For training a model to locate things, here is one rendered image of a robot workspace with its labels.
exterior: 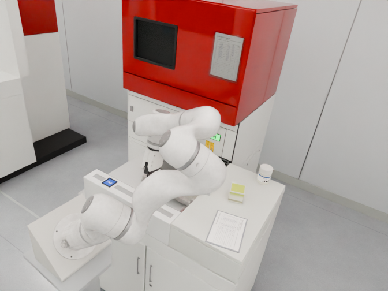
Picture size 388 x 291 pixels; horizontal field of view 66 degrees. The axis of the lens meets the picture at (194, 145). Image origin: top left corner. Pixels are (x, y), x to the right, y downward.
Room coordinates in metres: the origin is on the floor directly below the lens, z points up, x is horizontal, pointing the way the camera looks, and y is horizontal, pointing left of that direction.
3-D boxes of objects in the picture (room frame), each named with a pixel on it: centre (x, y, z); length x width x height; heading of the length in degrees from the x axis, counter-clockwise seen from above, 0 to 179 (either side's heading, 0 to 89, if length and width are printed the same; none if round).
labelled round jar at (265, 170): (1.36, -0.41, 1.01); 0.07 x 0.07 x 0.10
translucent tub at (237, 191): (1.19, -0.24, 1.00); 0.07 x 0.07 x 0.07; 80
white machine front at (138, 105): (1.71, 0.12, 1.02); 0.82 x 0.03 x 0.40; 62
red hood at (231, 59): (1.99, -0.02, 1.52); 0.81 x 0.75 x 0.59; 62
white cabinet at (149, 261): (1.29, 0.04, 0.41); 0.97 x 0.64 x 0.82; 62
